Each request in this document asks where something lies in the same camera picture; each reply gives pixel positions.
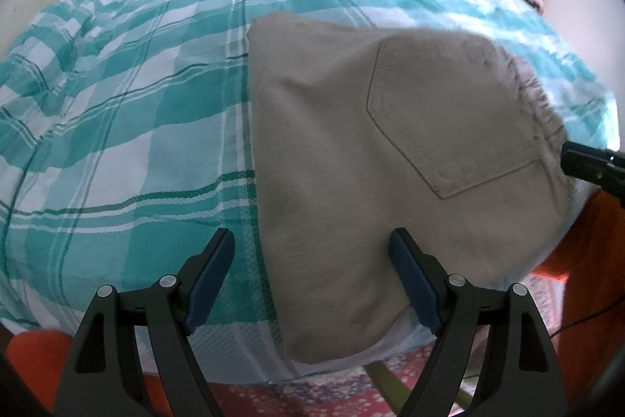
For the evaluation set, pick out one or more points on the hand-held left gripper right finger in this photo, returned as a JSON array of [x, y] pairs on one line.
[[415, 285]]

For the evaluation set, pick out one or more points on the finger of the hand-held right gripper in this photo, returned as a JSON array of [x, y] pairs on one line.
[[591, 165]]

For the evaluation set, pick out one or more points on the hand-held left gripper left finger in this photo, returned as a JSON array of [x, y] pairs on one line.
[[210, 280]]

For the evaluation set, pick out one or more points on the beige pants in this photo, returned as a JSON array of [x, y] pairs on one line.
[[332, 143]]

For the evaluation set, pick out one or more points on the person's orange clothing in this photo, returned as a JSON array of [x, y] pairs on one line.
[[591, 246]]

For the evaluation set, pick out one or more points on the orange cloth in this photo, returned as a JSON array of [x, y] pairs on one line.
[[39, 353]]

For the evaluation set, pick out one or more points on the teal checked blanket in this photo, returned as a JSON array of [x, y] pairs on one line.
[[146, 104]]

